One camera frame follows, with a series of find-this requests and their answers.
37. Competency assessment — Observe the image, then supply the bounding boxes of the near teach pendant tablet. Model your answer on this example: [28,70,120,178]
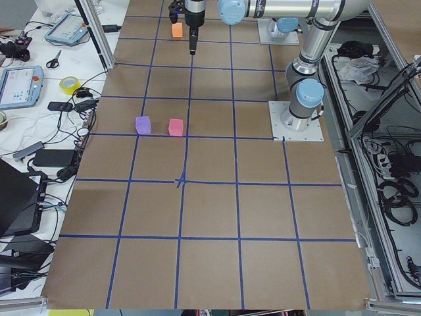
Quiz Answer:
[1,66,44,110]

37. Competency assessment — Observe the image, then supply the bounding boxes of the black power adapter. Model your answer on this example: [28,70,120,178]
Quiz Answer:
[33,149,74,167]

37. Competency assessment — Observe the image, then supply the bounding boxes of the purple foam cube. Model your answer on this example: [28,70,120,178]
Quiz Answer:
[135,116,151,135]

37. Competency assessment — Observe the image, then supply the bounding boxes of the teach pendant tablet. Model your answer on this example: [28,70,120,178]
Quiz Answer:
[1,66,44,110]
[44,14,88,46]

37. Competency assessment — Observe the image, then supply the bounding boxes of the black laptop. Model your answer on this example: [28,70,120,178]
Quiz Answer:
[1,161,47,238]

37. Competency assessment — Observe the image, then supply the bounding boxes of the orange foam cube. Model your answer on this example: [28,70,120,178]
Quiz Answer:
[172,22,184,39]

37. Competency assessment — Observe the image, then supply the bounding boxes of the yellow tape roll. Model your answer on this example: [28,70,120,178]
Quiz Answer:
[59,76,82,95]

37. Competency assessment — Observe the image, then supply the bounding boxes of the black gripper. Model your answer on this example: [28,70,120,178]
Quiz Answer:
[168,0,184,18]
[184,0,206,55]

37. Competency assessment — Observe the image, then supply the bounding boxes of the far teach pendant tablet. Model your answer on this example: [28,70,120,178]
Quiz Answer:
[44,14,88,46]

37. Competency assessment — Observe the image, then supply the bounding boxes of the black handled scissors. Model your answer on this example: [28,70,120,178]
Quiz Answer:
[45,50,62,69]

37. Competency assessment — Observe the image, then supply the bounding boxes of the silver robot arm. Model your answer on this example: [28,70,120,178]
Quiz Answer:
[172,1,368,132]
[168,1,298,40]

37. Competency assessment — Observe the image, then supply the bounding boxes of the aluminium frame post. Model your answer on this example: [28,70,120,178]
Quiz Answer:
[74,0,115,72]

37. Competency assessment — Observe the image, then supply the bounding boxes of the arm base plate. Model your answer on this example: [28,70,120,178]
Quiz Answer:
[268,101,324,142]
[258,17,299,45]

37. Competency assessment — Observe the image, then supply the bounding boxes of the red foam cube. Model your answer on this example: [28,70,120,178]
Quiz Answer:
[168,118,184,137]

